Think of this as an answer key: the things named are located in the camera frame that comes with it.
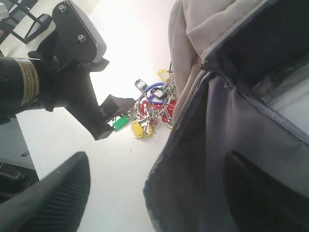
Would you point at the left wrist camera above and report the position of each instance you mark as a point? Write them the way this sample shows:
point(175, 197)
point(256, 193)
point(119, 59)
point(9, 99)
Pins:
point(77, 33)

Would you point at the beige fabric duffel bag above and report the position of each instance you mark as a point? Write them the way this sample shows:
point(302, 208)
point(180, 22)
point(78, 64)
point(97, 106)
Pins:
point(220, 49)

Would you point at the black chair in background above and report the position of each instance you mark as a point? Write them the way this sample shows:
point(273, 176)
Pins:
point(18, 20)

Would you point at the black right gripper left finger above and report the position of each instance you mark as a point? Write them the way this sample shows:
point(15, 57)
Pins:
point(54, 204)

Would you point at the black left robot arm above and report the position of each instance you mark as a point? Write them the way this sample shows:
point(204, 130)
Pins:
point(19, 87)

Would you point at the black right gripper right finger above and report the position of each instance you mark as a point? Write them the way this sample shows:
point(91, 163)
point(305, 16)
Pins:
point(259, 203)

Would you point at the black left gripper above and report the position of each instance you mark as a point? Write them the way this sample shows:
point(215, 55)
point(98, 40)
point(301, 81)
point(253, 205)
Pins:
point(64, 67)

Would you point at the colourful key tag bunch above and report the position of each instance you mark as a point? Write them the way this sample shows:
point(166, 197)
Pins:
point(156, 102)

